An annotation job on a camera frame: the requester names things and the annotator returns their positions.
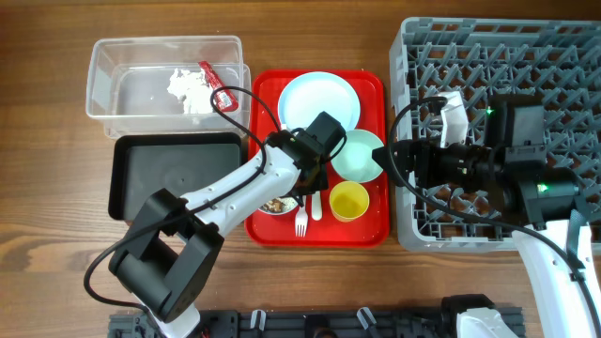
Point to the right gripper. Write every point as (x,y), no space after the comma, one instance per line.
(427,152)

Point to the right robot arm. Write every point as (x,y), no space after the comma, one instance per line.
(544,208)

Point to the mint green bowl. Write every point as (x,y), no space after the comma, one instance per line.
(354,162)

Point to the black plastic tray bin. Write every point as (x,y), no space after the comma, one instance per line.
(179,163)

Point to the grey dishwasher rack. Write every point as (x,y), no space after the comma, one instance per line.
(556,61)

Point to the light blue plate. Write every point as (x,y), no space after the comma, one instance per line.
(312,93)

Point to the white napkin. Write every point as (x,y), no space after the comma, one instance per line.
(192,90)

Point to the small light blue bowl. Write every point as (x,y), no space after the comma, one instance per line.
(282,207)

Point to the red snack wrapper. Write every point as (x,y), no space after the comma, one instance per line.
(224,98)

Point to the white plastic spoon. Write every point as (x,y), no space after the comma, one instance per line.
(316,206)

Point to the clear plastic bin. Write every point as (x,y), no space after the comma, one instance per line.
(128,79)

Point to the food scraps rice and nuts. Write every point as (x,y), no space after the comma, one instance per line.
(278,204)

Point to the red serving tray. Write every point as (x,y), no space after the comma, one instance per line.
(374,225)

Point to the white plastic fork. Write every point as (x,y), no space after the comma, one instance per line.
(301,219)

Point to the yellow plastic cup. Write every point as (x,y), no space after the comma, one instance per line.
(348,201)

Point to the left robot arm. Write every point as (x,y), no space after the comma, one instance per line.
(173,242)

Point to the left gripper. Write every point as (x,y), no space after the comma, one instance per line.
(321,180)

